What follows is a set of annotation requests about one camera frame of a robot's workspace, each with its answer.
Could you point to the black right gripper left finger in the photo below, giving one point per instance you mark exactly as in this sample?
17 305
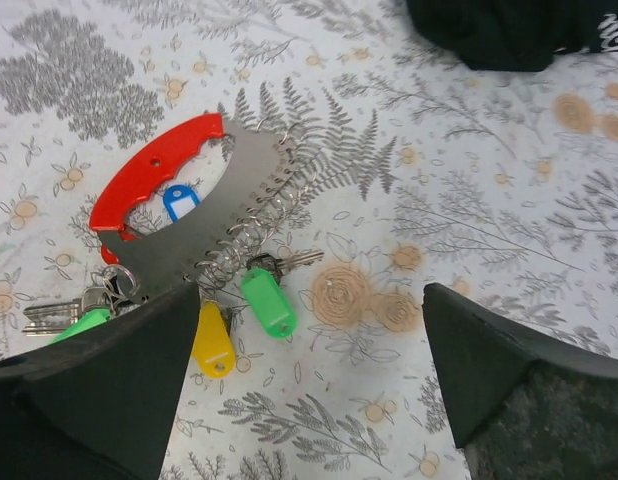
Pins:
100 404

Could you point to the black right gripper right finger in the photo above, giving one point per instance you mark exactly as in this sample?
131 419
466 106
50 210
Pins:
521 404

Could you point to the red-handled metal key organizer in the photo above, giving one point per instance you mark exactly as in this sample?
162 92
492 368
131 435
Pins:
160 234

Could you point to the green key tag with key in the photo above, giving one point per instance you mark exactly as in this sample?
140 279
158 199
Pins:
261 288

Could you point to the blue key tag with key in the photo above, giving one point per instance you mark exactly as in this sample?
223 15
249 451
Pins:
179 200

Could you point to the red key tag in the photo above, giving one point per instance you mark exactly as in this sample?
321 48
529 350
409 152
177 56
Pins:
108 257

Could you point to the black folded cloth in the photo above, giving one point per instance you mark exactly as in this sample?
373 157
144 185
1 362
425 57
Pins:
516 35

